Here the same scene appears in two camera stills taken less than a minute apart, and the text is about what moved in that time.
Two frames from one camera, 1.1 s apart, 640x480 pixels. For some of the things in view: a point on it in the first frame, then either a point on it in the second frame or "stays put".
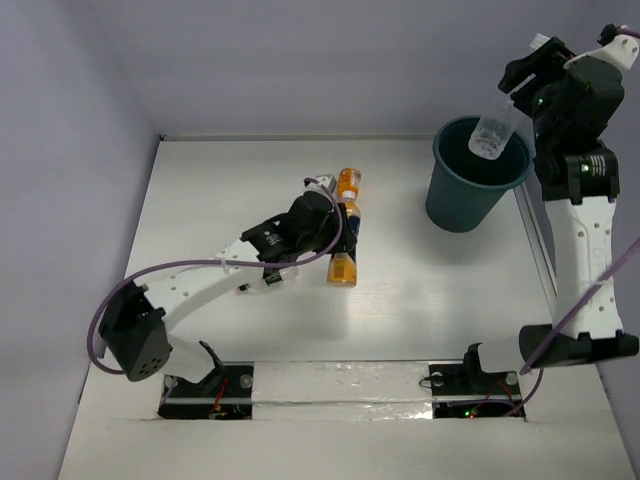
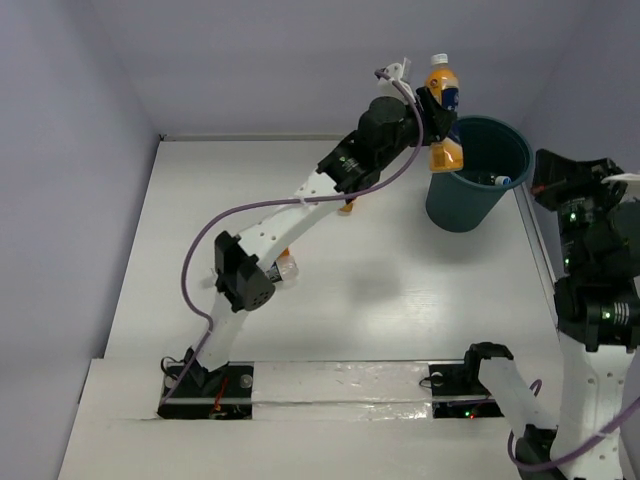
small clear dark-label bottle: x=270 y=277 stays put
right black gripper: x=548 y=59 -> x=555 y=174
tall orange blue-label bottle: x=342 y=269 -> x=447 y=154
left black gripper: x=343 y=238 -> x=433 y=111
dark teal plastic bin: x=462 y=187 stays put
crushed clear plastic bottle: x=499 y=121 -> x=499 y=180
